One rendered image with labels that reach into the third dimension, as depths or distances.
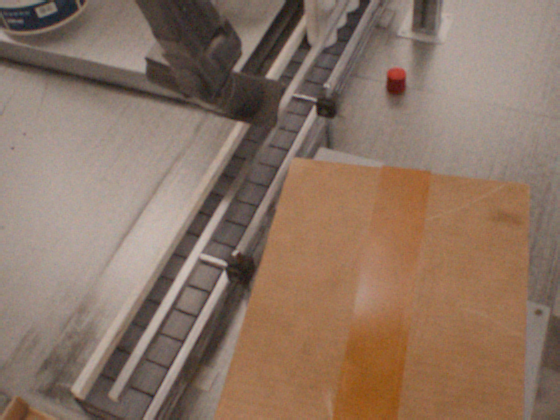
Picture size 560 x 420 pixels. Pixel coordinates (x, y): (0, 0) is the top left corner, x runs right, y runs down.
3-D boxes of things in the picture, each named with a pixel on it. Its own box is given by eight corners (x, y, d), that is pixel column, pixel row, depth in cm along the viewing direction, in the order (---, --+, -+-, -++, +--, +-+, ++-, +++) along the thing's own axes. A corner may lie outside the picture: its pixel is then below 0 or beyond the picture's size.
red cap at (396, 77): (383, 83, 118) (383, 68, 116) (402, 78, 118) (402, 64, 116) (389, 95, 116) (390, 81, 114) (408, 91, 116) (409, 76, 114)
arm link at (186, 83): (196, 84, 76) (234, 26, 78) (114, 48, 79) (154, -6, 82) (218, 134, 87) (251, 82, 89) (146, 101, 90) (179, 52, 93)
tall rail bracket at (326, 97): (301, 146, 111) (292, 69, 98) (343, 156, 109) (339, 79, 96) (293, 160, 109) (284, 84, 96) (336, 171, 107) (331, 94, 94)
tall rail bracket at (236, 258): (221, 296, 95) (198, 228, 82) (267, 312, 93) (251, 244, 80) (210, 315, 94) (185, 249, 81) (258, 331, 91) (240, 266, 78)
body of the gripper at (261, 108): (222, 69, 97) (200, 59, 90) (287, 84, 94) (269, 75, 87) (211, 113, 98) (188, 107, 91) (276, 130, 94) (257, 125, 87)
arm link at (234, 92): (220, 115, 83) (238, 71, 82) (174, 95, 85) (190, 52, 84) (241, 121, 89) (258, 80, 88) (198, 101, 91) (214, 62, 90)
